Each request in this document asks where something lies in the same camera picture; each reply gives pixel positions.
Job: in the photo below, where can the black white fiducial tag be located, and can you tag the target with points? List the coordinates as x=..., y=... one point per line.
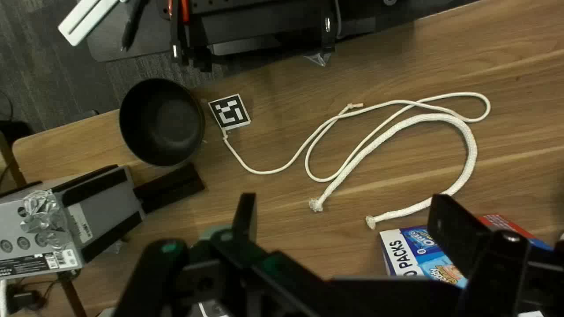
x=230, y=112

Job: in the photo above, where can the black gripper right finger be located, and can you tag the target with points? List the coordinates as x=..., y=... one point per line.
x=456, y=231

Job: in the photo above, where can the grey black metal case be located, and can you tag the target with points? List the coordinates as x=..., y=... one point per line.
x=89, y=214

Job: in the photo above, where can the black bowl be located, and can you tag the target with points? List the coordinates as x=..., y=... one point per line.
x=161, y=120

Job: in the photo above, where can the white plastic bracket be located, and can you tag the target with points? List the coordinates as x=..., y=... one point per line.
x=85, y=18

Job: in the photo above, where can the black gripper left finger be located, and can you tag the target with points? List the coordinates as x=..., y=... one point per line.
x=246, y=212

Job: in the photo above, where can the blue snack packs box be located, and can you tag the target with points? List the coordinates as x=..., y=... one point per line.
x=415, y=253

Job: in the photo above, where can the black flat block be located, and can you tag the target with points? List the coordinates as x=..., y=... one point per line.
x=170, y=187

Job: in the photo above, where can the black marker pen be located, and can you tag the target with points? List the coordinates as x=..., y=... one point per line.
x=133, y=24

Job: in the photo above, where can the black clamp stand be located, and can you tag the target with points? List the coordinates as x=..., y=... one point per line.
x=265, y=24

